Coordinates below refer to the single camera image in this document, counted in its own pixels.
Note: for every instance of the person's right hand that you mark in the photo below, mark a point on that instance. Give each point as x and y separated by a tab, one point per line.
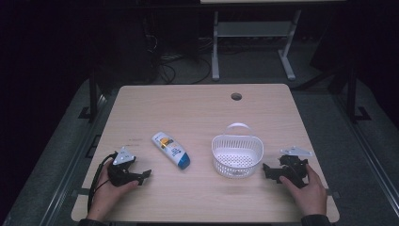
309	197

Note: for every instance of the metal floor rail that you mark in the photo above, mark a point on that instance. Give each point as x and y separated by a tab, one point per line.
370	150
70	166

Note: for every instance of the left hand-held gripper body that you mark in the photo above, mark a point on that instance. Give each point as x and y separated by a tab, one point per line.
120	174

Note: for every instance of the black metal stand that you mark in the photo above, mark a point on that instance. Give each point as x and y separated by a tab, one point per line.
92	94
352	94

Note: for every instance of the white-framed desk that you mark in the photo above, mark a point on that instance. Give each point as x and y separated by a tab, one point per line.
254	29

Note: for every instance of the white bottle with blue cap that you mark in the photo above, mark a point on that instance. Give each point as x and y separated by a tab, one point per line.
171	150

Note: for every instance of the person's left hand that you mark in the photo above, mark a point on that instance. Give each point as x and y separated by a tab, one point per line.
105	197

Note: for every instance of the black tape strip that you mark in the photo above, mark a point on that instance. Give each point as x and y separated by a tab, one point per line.
333	193
80	191

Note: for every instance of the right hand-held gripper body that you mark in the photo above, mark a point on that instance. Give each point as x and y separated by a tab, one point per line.
293	169

